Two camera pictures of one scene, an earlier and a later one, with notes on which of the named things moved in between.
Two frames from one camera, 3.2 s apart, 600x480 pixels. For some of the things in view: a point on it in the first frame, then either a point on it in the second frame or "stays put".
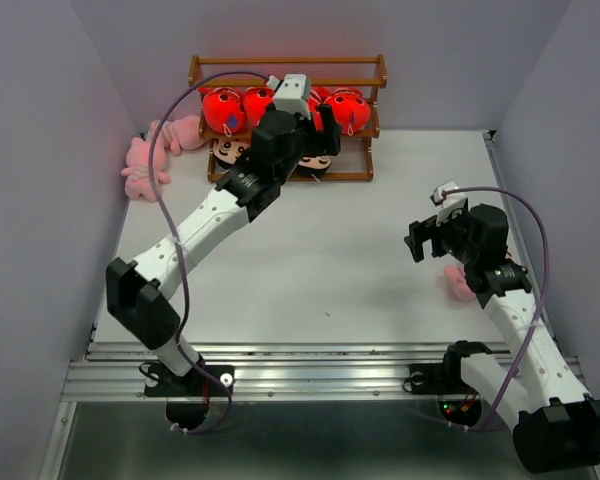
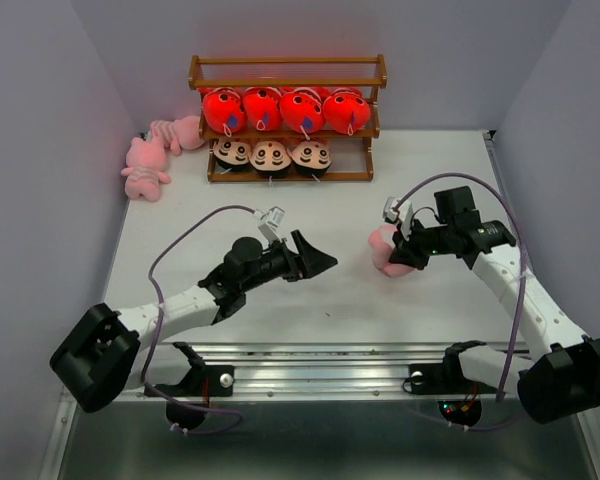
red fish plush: (351, 109) stays put
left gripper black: (326, 142) to (306, 262)
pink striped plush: (455, 276) to (381, 241)
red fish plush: (256, 100) stays put
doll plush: (314, 165) stays put
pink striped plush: (187, 132) stays put
